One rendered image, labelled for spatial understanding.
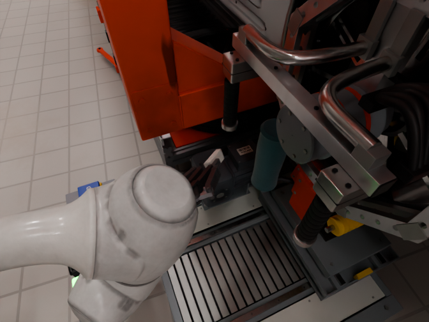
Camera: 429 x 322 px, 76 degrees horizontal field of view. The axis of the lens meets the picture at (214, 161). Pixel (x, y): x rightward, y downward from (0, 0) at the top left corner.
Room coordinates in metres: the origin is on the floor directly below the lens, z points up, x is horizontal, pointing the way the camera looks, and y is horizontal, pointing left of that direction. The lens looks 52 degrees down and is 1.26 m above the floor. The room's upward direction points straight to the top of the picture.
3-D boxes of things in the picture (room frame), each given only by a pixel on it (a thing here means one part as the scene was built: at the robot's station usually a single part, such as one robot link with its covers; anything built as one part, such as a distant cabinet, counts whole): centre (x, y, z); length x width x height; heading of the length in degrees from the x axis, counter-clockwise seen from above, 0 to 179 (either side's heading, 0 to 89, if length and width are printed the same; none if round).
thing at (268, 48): (0.51, -0.17, 1.03); 0.19 x 0.18 x 0.11; 113
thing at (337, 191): (0.23, -0.20, 0.93); 0.09 x 0.05 x 0.05; 113
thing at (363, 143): (0.33, -0.25, 1.03); 0.19 x 0.18 x 0.11; 113
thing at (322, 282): (0.53, -0.48, 0.13); 0.50 x 0.36 x 0.10; 23
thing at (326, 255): (0.54, -0.48, 0.32); 0.40 x 0.30 x 0.28; 23
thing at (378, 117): (0.44, -0.26, 0.85); 0.21 x 0.14 x 0.14; 113
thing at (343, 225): (0.40, -0.46, 0.51); 0.29 x 0.06 x 0.06; 113
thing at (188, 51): (0.92, -0.09, 0.69); 0.52 x 0.17 x 0.35; 113
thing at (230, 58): (0.54, -0.07, 0.93); 0.09 x 0.05 x 0.05; 113
